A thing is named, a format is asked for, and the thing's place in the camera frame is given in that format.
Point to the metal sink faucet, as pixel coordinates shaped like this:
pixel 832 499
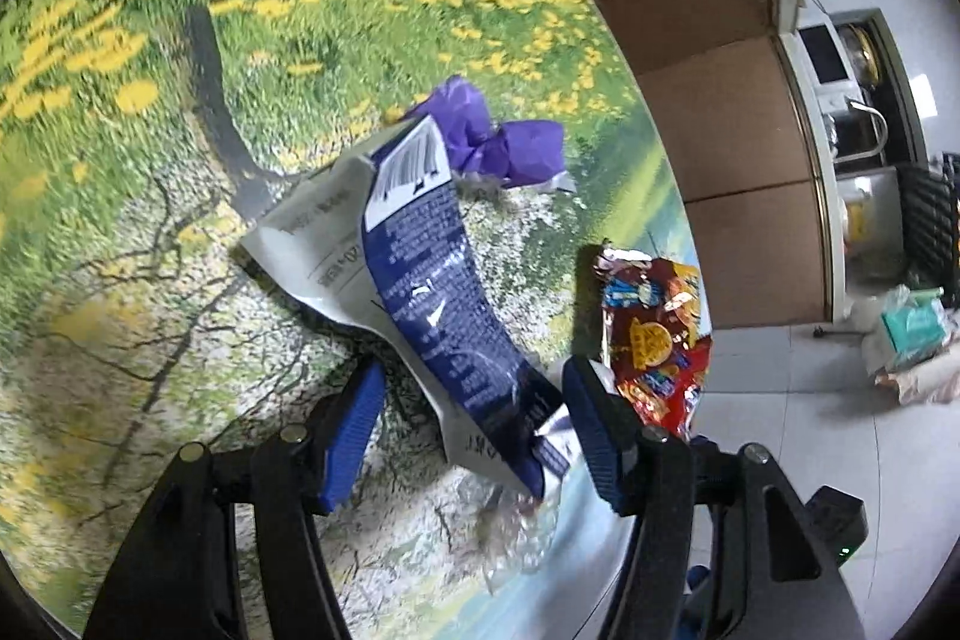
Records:
pixel 870 119

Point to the clear plastic bag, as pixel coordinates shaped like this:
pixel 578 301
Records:
pixel 517 535

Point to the purple wrapper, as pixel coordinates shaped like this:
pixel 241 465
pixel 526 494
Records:
pixel 525 153

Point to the metal pot with lid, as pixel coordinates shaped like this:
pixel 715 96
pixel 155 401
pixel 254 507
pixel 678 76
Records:
pixel 859 51

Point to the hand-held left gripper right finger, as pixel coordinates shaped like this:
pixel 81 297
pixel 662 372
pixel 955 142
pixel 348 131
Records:
pixel 594 434

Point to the black ribbed rack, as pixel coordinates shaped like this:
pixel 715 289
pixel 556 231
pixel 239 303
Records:
pixel 930 220

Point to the green tissue pack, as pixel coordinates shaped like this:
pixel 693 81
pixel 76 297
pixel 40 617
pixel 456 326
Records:
pixel 913 325

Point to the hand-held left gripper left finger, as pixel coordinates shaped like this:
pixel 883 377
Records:
pixel 351 434

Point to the blue and white snack bag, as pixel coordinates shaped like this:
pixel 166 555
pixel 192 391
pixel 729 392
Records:
pixel 427 280

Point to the white microwave oven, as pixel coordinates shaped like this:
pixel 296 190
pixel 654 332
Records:
pixel 823 54

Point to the red printed snack packet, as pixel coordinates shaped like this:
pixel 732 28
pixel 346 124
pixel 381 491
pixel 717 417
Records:
pixel 660 340

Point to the grey kitchen countertop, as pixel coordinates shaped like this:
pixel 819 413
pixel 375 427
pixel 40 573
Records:
pixel 806 108

